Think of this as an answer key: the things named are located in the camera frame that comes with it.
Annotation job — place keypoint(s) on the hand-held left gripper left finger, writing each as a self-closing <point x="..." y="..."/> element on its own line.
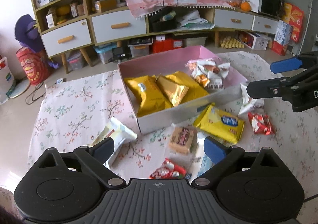
<point x="104" y="150"/>

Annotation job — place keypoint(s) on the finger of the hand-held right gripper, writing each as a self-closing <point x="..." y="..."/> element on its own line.
<point x="263" y="88"/>
<point x="285" y="65"/>

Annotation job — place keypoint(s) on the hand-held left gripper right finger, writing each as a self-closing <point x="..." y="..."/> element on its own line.
<point x="215" y="149"/>

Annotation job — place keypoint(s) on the silver snack packet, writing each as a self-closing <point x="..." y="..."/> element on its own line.
<point x="205" y="162"/>

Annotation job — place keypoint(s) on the white nut packet dark text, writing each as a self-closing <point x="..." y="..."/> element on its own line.
<point x="216" y="83"/>
<point x="248" y="106"/>

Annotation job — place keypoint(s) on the yellow packet blue oval label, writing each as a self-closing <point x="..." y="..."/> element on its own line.
<point x="213" y="124"/>

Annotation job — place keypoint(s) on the brown biscuit packet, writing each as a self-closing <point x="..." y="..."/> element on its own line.
<point x="182" y="139"/>

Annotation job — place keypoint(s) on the red white snack packet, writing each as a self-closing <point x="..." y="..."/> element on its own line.
<point x="260" y="123"/>
<point x="166" y="170"/>

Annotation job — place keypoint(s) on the white walnut print packet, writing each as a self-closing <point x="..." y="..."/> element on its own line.
<point x="211" y="67"/>

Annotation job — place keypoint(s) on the orange white snack packet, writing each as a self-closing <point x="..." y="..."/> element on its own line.
<point x="202" y="78"/>

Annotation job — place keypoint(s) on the pink cardboard box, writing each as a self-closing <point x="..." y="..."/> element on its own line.
<point x="159" y="122"/>

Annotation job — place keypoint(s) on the yellow snack packet small badge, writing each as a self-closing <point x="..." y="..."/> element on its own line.
<point x="149" y="99"/>

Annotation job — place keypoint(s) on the gold snack packet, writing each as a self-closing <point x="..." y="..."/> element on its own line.
<point x="174" y="92"/>

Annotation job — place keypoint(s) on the small red box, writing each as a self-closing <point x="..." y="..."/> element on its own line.
<point x="279" y="48"/>

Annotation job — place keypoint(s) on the blue white carton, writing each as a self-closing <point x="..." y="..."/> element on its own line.
<point x="283" y="32"/>

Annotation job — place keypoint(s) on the white printed box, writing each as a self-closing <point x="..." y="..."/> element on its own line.
<point x="258" y="41"/>

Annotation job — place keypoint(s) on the orange red carton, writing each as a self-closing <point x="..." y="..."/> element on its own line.
<point x="294" y="20"/>

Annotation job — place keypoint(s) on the floral tablecloth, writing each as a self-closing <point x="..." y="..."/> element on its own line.
<point x="82" y="104"/>

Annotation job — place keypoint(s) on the yellow egg tray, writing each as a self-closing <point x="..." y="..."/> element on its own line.
<point x="232" y="43"/>

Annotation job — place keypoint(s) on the black microwave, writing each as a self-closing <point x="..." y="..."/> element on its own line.
<point x="270" y="3"/>

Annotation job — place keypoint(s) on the orange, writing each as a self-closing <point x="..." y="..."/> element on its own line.
<point x="246" y="6"/>

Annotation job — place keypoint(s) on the wide clear storage bin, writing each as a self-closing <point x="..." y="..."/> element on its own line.
<point x="196" y="42"/>

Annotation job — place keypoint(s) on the clear bag of oranges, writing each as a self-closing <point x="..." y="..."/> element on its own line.
<point x="233" y="1"/>

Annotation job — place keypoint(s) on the small white floor item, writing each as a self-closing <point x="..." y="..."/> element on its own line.
<point x="60" y="80"/>

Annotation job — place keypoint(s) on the low wooden cabinet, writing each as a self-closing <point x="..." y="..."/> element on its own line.
<point x="211" y="20"/>

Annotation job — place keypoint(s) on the pile of plastic bags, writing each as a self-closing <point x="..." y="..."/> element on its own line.
<point x="196" y="21"/>

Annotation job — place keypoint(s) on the blue lid storage bin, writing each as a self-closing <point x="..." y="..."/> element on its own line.
<point x="104" y="55"/>

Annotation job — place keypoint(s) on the black device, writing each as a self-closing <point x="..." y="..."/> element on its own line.
<point x="118" y="52"/>

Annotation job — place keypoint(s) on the white round floor plate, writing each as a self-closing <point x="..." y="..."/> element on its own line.
<point x="21" y="88"/>

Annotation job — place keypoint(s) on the grey lid storage bin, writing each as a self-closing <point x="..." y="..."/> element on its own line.
<point x="139" y="50"/>

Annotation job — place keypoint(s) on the red printed bag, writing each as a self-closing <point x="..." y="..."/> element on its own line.
<point x="32" y="70"/>

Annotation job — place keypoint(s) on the red cardboard box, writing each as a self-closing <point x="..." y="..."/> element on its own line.
<point x="161" y="46"/>

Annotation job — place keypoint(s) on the white paper bag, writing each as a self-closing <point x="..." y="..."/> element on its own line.
<point x="6" y="82"/>

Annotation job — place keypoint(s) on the green yellow pouch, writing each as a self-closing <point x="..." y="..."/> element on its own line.
<point x="167" y="16"/>

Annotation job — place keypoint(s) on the black basket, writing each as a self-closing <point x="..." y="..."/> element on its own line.
<point x="159" y="26"/>

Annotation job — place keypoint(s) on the purple plush toy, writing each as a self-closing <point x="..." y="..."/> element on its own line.
<point x="24" y="37"/>

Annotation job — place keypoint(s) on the small white box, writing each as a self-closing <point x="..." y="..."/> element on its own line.
<point x="51" y="20"/>

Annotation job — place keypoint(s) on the pink fringed cloth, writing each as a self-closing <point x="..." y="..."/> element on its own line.
<point x="149" y="3"/>

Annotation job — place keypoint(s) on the brown small boxes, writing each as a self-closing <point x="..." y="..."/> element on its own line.
<point x="74" y="10"/>

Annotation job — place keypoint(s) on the yellow toy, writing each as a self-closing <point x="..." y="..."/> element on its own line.
<point x="63" y="11"/>

